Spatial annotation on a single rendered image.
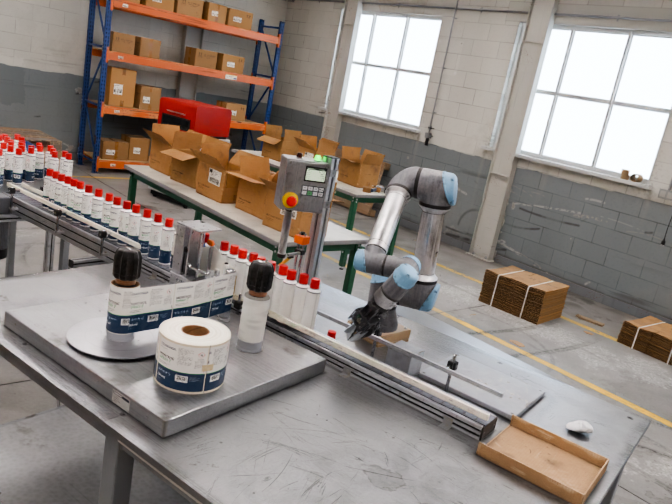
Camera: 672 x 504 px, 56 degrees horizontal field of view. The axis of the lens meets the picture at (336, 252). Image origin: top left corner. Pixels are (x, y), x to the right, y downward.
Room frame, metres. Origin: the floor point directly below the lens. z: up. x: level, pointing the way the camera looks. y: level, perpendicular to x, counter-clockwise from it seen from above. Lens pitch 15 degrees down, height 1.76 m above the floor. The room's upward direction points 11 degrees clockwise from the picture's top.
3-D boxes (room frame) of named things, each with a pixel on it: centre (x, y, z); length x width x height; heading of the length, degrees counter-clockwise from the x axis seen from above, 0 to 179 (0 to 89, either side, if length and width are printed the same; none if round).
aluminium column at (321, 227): (2.36, 0.08, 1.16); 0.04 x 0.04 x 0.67; 56
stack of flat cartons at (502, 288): (5.94, -1.85, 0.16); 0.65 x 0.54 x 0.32; 49
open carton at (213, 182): (4.70, 0.92, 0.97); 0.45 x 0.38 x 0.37; 137
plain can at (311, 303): (2.17, 0.05, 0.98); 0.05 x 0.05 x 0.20
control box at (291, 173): (2.35, 0.17, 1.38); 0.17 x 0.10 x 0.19; 111
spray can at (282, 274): (2.26, 0.18, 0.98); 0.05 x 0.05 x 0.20
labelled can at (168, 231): (2.62, 0.72, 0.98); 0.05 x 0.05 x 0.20
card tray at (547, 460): (1.66, -0.70, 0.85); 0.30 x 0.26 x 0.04; 56
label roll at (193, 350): (1.67, 0.35, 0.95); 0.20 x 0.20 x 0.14
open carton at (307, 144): (7.04, 0.44, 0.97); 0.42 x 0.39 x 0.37; 132
